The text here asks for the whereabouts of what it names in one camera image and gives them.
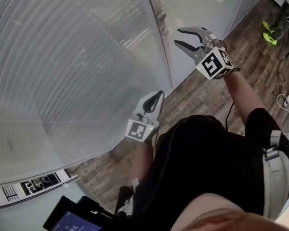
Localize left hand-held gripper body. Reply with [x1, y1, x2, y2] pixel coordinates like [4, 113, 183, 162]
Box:
[126, 104, 161, 143]

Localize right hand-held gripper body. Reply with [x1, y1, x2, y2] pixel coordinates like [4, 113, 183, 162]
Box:
[194, 31, 234, 80]

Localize grey horizontal window blinds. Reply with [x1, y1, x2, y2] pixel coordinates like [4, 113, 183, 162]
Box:
[0, 0, 173, 187]

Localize person's left forearm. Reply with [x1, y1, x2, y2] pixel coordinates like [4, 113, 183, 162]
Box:
[132, 138, 155, 181]

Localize person's right forearm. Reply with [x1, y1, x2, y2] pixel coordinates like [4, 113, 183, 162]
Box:
[222, 69, 264, 137]

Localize person's black shirt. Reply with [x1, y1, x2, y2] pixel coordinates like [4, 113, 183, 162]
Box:
[114, 107, 289, 222]

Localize black tablet with lit screen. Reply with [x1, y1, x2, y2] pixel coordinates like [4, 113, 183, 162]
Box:
[42, 195, 104, 231]

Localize metal glass door frame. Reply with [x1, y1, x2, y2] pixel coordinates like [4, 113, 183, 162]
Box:
[143, 0, 175, 89]

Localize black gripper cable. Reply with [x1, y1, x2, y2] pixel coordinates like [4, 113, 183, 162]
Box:
[225, 102, 235, 132]

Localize thin black floor cable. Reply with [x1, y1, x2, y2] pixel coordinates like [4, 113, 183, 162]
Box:
[276, 46, 289, 84]

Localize white charger cable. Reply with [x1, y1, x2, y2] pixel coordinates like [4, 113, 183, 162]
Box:
[276, 74, 289, 135]

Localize white window sill frame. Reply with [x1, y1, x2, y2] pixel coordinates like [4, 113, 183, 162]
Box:
[0, 171, 79, 211]

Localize grey backpack strap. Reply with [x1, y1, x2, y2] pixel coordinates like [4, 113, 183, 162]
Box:
[262, 129, 289, 221]

